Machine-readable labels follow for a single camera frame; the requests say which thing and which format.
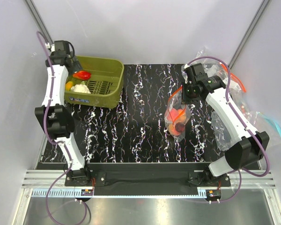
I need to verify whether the clear bag orange zipper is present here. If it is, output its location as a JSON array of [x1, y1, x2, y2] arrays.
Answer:
[[164, 86, 191, 142]]

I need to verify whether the pink peach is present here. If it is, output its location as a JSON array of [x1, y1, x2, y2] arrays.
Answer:
[[166, 108, 183, 121]]

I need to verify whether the dark red plum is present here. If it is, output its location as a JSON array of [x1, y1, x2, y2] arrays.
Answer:
[[175, 122, 185, 133]]

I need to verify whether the orange-red peach top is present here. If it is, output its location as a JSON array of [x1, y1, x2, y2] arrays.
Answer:
[[168, 124, 180, 136]]

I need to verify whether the orange peach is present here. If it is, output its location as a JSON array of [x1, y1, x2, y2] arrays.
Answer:
[[175, 115, 187, 125]]

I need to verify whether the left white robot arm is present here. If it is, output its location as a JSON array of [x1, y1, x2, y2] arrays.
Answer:
[[35, 40, 92, 187]]

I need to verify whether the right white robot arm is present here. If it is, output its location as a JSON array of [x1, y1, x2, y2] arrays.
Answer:
[[182, 76, 270, 186]]

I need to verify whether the clear bag pile upper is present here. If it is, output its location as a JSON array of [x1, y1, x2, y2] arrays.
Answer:
[[181, 58, 246, 109]]

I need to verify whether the clear bag blue zipper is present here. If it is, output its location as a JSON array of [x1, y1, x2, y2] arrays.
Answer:
[[211, 93, 281, 151]]

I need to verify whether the red pepper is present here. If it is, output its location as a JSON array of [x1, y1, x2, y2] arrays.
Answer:
[[73, 70, 91, 81]]

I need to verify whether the yellow-orange mango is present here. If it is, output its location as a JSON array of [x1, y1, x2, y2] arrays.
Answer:
[[65, 81, 74, 91]]

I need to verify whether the white cauliflower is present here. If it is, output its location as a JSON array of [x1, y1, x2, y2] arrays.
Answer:
[[70, 84, 91, 94]]

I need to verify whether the green plastic basket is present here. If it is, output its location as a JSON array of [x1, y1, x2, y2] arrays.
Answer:
[[64, 56, 124, 109]]

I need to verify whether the black marble mat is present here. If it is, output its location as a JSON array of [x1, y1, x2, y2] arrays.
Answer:
[[66, 64, 223, 163]]

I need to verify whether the aluminium frame rail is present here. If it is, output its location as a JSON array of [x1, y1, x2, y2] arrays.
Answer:
[[24, 0, 53, 44]]

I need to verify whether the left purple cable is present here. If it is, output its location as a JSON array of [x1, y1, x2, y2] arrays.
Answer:
[[36, 30, 92, 225]]

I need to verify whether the purple cable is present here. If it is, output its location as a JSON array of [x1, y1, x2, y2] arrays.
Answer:
[[185, 56, 271, 203], [36, 30, 92, 225]]

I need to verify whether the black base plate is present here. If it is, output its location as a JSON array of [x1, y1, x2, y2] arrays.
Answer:
[[65, 162, 230, 187]]

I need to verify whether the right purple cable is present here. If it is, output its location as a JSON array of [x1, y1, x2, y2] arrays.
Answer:
[[185, 56, 271, 203]]

